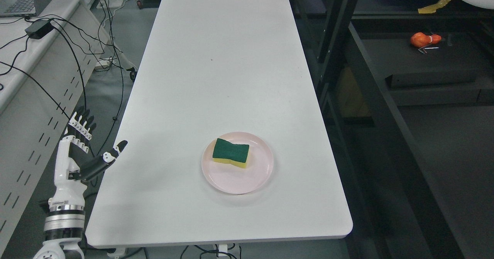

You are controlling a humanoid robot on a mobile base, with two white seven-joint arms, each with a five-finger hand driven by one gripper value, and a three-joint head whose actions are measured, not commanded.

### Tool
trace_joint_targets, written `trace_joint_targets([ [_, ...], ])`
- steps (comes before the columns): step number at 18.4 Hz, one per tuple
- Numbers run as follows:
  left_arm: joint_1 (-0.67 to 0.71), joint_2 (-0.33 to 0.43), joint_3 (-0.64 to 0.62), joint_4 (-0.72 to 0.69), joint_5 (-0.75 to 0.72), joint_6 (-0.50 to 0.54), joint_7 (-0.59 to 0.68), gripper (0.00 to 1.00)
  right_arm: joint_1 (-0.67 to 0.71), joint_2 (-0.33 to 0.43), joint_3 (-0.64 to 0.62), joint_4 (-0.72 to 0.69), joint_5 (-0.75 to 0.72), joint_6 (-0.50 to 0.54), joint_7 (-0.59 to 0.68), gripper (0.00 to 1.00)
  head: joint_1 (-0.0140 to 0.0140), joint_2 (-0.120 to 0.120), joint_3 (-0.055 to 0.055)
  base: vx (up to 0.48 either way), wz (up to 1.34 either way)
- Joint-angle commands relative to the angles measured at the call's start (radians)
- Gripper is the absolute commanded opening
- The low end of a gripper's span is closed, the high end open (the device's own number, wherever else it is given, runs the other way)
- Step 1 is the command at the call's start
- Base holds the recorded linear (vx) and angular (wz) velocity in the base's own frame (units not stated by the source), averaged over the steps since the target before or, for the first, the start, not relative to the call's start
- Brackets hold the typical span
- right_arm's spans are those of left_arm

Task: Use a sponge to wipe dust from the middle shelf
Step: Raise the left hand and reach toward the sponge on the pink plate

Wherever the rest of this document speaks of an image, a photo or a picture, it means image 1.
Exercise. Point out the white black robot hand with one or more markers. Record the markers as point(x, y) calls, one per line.
point(70, 179)

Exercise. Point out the green yellow sponge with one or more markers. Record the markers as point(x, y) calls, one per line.
point(229, 153)

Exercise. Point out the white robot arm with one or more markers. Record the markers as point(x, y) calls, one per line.
point(63, 231)

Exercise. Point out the dark metal shelf rack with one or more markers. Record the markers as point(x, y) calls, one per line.
point(411, 128)

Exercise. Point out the white power strip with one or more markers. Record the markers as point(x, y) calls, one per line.
point(103, 64)

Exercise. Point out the white perforated desk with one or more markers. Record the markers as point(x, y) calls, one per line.
point(41, 82)

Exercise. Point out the black power adapter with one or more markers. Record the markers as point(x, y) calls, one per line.
point(39, 28)

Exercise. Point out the pink round plate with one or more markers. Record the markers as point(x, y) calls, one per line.
point(228, 178)

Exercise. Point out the white table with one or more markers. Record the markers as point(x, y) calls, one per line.
point(211, 67)

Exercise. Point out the yellow tape strip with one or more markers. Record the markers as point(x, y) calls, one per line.
point(431, 9)

